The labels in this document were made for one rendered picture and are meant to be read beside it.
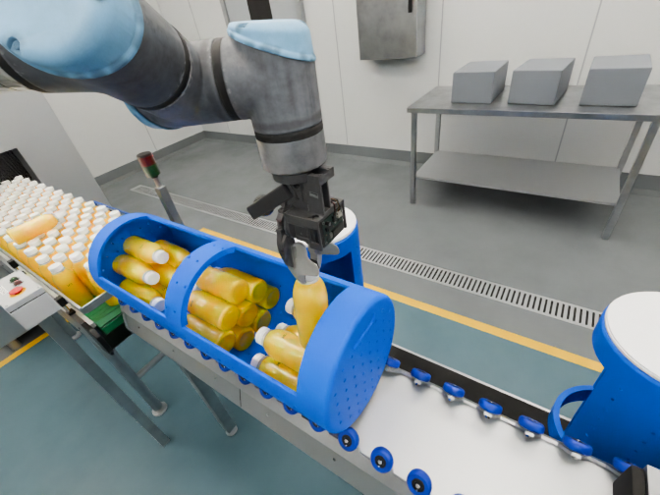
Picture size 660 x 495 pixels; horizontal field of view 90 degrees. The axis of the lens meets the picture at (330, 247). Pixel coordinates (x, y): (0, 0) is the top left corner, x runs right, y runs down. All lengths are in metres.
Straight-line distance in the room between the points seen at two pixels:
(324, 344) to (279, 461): 1.31
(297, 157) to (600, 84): 2.57
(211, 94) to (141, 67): 0.10
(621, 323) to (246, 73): 0.88
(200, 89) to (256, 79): 0.06
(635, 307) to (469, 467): 0.52
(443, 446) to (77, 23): 0.82
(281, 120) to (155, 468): 1.88
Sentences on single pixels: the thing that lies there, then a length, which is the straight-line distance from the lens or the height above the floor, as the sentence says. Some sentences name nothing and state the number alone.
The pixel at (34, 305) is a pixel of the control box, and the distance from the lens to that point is 1.37.
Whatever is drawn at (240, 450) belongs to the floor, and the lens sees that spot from 1.93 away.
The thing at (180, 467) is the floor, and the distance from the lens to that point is 2.03.
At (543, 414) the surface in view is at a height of 0.15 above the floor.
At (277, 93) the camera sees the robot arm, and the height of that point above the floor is 1.60.
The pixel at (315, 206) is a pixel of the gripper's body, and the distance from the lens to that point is 0.46.
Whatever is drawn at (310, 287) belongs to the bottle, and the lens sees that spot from 0.59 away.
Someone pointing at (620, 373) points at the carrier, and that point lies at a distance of 0.94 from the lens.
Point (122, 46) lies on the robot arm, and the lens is 0.33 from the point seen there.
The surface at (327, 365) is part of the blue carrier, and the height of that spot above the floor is 1.20.
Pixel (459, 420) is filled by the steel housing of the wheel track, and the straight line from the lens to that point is 0.84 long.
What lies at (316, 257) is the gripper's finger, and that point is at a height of 1.32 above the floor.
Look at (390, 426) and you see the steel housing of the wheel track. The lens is 0.82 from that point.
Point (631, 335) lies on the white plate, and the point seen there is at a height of 1.04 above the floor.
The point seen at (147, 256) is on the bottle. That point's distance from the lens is 1.11.
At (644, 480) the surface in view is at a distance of 0.73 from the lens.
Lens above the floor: 1.68
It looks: 37 degrees down
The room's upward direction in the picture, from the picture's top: 10 degrees counter-clockwise
